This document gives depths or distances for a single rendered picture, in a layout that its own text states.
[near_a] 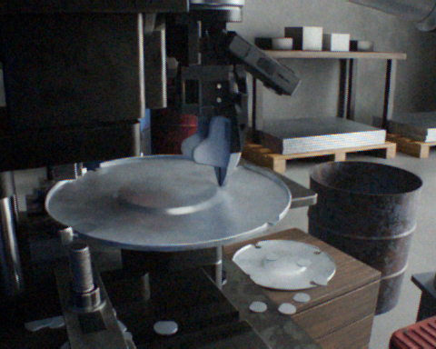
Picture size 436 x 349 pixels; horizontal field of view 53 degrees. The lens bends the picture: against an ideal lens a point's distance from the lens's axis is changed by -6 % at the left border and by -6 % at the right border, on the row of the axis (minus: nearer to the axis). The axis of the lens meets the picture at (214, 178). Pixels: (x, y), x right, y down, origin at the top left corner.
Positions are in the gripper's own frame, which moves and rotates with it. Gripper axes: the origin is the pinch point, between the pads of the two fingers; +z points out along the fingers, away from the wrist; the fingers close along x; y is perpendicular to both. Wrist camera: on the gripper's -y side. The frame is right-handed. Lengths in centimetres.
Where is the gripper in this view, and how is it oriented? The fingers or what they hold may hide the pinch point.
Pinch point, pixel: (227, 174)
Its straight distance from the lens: 58.3
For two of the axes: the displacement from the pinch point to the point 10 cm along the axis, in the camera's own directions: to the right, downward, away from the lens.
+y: -9.2, 1.2, -3.8
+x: 4.0, 2.8, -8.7
